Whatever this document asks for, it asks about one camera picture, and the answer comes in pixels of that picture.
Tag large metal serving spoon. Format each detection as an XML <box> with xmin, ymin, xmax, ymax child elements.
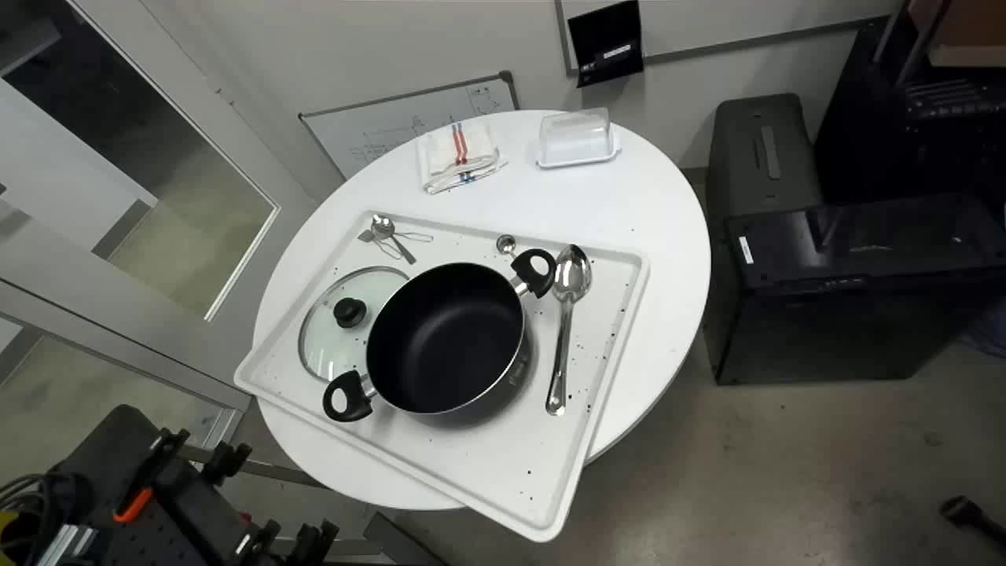
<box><xmin>542</xmin><ymin>241</ymin><xmax>596</xmax><ymax>419</ymax></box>

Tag brown cardboard box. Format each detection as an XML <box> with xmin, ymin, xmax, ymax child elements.
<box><xmin>923</xmin><ymin>0</ymin><xmax>1006</xmax><ymax>73</ymax></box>

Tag glass lid black knob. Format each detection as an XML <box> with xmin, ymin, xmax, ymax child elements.
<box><xmin>294</xmin><ymin>265</ymin><xmax>416</xmax><ymax>388</ymax></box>

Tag black cooking pot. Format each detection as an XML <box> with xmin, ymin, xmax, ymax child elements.
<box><xmin>322</xmin><ymin>245</ymin><xmax>558</xmax><ymax>426</ymax></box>

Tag small metal spoon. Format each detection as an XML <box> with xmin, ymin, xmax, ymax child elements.
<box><xmin>356</xmin><ymin>225</ymin><xmax>433</xmax><ymax>249</ymax></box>
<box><xmin>367</xmin><ymin>211</ymin><xmax>421</xmax><ymax>269</ymax></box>

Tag white plastic tray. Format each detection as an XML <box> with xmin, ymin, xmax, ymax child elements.
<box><xmin>229</xmin><ymin>209</ymin><xmax>655</xmax><ymax>546</ymax></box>

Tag orange tool handle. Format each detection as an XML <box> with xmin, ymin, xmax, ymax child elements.
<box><xmin>111</xmin><ymin>485</ymin><xmax>157</xmax><ymax>529</ymax></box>

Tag black floor object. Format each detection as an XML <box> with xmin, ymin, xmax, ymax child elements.
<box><xmin>938</xmin><ymin>494</ymin><xmax>1006</xmax><ymax>552</ymax></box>

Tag black cable bundle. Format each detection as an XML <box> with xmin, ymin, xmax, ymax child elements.
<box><xmin>0</xmin><ymin>469</ymin><xmax>97</xmax><ymax>566</ymax></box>

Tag black wall box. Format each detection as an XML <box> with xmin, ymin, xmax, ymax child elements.
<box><xmin>565</xmin><ymin>0</ymin><xmax>648</xmax><ymax>90</ymax></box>

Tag clear plastic butter dish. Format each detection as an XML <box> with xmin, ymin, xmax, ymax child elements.
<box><xmin>531</xmin><ymin>104</ymin><xmax>622</xmax><ymax>173</ymax></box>

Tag dark shelf unit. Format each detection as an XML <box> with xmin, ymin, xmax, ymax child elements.
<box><xmin>815</xmin><ymin>0</ymin><xmax>1006</xmax><ymax>209</ymax></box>

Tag framed whiteboard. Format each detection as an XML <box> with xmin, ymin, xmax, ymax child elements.
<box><xmin>298</xmin><ymin>69</ymin><xmax>522</xmax><ymax>184</ymax></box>

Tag black tool cart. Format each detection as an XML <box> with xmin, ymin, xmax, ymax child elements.
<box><xmin>0</xmin><ymin>403</ymin><xmax>344</xmax><ymax>566</ymax></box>

